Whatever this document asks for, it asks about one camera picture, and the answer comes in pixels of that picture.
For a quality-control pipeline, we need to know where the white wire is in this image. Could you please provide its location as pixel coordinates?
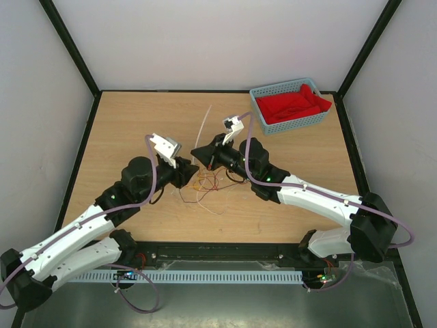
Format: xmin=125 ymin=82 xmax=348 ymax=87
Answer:
xmin=196 ymin=170 xmax=233 ymax=216

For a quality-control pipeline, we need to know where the black aluminium frame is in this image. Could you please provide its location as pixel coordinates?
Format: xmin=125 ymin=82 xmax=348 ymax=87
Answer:
xmin=10 ymin=0 xmax=424 ymax=328

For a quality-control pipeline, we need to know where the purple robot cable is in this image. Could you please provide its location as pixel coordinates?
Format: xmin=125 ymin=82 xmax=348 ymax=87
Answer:
xmin=0 ymin=134 xmax=160 ymax=314
xmin=238 ymin=111 xmax=417 ymax=293

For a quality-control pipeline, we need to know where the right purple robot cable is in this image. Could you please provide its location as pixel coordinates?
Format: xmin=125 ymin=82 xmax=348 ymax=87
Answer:
xmin=238 ymin=111 xmax=417 ymax=293

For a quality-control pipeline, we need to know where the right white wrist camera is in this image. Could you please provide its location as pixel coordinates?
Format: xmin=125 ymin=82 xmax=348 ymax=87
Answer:
xmin=222 ymin=115 xmax=244 ymax=146

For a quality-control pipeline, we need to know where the white zip tie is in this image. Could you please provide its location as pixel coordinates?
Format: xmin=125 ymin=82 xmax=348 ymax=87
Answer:
xmin=191 ymin=104 xmax=212 ymax=164

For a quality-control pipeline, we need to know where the red cloth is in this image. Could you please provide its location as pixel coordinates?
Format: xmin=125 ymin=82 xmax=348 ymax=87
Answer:
xmin=256 ymin=84 xmax=332 ymax=124

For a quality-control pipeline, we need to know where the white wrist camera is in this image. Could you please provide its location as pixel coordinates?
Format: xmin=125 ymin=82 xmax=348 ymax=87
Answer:
xmin=222 ymin=115 xmax=244 ymax=146
xmin=150 ymin=133 xmax=182 ymax=169

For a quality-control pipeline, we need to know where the light blue slotted cable duct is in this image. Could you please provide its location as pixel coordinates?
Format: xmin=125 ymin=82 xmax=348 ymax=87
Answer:
xmin=71 ymin=269 xmax=302 ymax=285

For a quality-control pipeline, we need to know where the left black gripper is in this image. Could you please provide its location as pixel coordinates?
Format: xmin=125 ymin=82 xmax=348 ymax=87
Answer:
xmin=137 ymin=156 xmax=198 ymax=203

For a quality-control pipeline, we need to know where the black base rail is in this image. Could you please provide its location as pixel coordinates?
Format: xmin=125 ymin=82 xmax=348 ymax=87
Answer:
xmin=36 ymin=241 xmax=400 ymax=269

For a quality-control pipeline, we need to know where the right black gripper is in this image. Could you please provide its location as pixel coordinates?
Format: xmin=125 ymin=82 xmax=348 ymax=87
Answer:
xmin=192 ymin=133 xmax=256 ymax=182

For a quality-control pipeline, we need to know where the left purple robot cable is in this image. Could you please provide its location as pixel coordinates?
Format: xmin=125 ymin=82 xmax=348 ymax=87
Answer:
xmin=0 ymin=134 xmax=160 ymax=314

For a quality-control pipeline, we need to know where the right green circuit board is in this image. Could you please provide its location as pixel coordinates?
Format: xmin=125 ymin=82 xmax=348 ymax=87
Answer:
xmin=316 ymin=273 xmax=337 ymax=284

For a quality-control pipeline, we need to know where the left green circuit board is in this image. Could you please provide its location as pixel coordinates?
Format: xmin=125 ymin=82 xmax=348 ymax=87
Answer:
xmin=113 ymin=269 xmax=138 ymax=281

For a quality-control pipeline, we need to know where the green circuit board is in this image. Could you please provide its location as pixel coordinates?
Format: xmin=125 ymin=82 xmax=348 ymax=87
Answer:
xmin=316 ymin=273 xmax=337 ymax=284
xmin=113 ymin=269 xmax=138 ymax=281

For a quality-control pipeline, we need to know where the light blue plastic basket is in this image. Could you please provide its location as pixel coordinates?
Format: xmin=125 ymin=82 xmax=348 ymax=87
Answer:
xmin=249 ymin=78 xmax=333 ymax=135

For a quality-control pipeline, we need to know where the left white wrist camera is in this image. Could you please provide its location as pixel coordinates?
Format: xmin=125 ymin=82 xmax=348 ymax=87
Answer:
xmin=150 ymin=133 xmax=182 ymax=169

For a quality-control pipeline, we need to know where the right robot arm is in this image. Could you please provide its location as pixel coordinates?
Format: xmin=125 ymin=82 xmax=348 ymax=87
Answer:
xmin=191 ymin=134 xmax=397 ymax=266

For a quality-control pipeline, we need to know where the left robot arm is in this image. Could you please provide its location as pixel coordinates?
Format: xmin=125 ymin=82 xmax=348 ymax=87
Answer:
xmin=1 ymin=156 xmax=199 ymax=312

